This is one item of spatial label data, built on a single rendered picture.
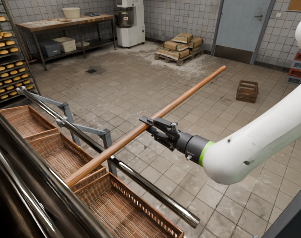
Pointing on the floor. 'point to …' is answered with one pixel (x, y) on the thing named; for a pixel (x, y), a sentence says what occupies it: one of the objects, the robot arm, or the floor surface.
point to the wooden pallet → (181, 58)
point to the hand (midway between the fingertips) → (147, 124)
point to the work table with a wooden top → (34, 29)
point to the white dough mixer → (129, 22)
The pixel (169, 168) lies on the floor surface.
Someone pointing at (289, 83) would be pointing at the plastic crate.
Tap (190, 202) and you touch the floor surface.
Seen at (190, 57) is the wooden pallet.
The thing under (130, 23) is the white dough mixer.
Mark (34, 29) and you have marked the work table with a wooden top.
